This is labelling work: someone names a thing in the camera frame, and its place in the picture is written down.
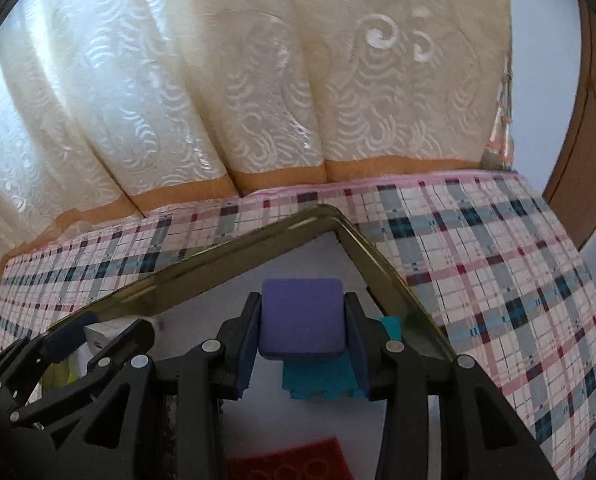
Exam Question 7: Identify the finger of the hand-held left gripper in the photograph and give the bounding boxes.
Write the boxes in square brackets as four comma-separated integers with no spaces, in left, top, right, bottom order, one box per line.
[8,319,155,423]
[0,312,99,402]

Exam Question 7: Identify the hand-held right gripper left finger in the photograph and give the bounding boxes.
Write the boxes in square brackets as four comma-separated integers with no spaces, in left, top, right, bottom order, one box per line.
[58,291,263,480]

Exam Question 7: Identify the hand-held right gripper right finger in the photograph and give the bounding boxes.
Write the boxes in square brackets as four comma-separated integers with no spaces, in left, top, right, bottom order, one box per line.
[344,291,558,480]

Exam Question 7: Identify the white power bank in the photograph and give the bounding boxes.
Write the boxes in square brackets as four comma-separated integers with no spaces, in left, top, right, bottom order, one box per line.
[84,317,159,361]

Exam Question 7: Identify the green soccer ball block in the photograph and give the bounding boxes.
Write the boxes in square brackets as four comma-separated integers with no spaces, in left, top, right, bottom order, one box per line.
[43,355,81,401]

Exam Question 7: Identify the teal toy building block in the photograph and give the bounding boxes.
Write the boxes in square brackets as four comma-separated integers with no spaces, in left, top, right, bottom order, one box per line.
[280,316,403,403]

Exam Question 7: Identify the purple square box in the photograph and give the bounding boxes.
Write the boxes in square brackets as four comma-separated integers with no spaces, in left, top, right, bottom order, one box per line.
[258,277,349,361]

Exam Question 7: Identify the red toy building block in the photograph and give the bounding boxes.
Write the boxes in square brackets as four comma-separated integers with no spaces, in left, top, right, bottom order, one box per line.
[225,436,353,480]

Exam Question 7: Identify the plaid bedsheet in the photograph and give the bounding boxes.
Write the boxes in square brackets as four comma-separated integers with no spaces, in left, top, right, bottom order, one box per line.
[0,170,596,480]

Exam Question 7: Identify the cream patterned curtain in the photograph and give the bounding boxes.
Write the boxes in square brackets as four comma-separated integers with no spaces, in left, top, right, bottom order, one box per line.
[0,0,516,301]

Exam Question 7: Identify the curtain tieback tassel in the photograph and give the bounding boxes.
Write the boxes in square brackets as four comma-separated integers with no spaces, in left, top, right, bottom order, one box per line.
[482,55,516,171]

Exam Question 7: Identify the brown wooden door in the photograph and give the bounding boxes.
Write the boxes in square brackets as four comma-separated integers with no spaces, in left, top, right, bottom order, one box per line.
[542,0,596,251]

